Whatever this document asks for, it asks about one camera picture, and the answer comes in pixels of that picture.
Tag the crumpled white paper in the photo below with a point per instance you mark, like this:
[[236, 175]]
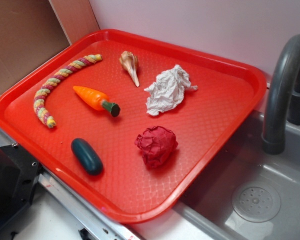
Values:
[[168, 90]]

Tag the red plastic tray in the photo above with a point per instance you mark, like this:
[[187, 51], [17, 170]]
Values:
[[126, 190]]

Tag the crumpled red paper ball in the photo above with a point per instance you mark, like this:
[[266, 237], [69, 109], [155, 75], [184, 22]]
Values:
[[156, 144]]

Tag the orange toy carrot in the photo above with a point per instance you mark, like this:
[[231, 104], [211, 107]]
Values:
[[97, 100]]

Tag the beige conch seashell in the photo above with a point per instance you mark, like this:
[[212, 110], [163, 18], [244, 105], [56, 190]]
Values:
[[130, 63]]

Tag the dark green toy cucumber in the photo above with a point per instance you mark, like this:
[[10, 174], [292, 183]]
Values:
[[87, 156]]

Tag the grey plastic sink basin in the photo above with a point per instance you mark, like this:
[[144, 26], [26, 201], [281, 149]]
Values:
[[246, 194]]

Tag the grey toy faucet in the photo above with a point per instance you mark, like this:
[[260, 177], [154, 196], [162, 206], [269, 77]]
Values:
[[283, 101]]

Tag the brown cardboard panel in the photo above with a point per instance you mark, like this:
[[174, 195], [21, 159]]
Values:
[[34, 31]]

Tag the multicolour twisted rope toy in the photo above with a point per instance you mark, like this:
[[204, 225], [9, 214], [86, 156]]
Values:
[[41, 95]]

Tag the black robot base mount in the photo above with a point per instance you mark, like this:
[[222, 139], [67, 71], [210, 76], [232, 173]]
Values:
[[19, 172]]

